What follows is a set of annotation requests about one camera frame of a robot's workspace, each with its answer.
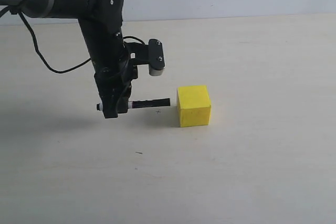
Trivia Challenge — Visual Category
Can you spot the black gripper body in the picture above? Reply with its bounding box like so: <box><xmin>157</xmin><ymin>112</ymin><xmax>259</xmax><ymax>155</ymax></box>
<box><xmin>93</xmin><ymin>41</ymin><xmax>148</xmax><ymax>95</ymax></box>

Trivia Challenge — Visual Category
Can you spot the black and white marker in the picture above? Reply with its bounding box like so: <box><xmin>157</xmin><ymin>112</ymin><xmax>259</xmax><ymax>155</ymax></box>
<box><xmin>96</xmin><ymin>98</ymin><xmax>171</xmax><ymax>111</ymax></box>

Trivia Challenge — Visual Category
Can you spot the yellow foam cube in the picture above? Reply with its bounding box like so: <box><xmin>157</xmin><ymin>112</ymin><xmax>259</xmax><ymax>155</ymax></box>
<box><xmin>176</xmin><ymin>85</ymin><xmax>212</xmax><ymax>127</ymax></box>

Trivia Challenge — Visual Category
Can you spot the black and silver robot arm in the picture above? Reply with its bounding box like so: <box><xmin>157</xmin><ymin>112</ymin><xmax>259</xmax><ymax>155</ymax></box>
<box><xmin>1</xmin><ymin>0</ymin><xmax>138</xmax><ymax>119</ymax></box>

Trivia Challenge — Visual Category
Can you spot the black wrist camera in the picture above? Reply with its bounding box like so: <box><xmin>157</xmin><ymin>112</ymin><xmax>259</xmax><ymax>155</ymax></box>
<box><xmin>148</xmin><ymin>39</ymin><xmax>165</xmax><ymax>76</ymax></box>

